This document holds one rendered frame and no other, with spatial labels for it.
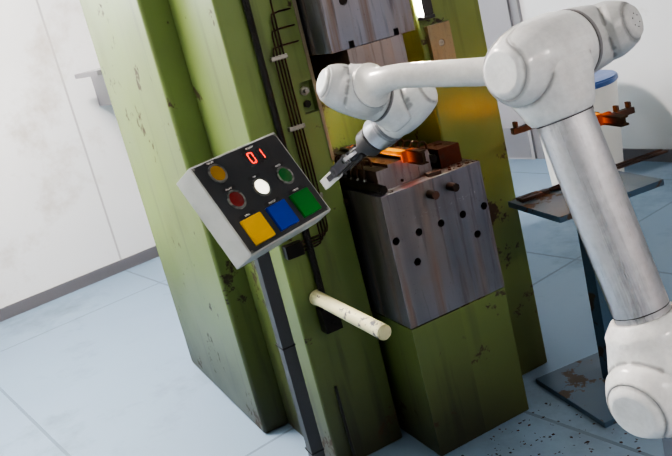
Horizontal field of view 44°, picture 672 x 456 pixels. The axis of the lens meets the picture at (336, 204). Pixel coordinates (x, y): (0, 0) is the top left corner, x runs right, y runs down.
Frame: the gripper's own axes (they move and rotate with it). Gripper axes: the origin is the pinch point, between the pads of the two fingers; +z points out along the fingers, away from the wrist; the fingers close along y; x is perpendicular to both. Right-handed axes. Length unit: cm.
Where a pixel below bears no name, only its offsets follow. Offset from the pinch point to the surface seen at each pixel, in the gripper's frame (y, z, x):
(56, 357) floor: 48, 284, 40
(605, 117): 75, -36, -30
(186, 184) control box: -27.0, 17.7, 20.1
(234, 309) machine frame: 24, 98, -7
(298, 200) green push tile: -2.3, 12.5, 1.3
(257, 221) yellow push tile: -19.1, 12.5, 1.6
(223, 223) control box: -27.0, 14.8, 5.7
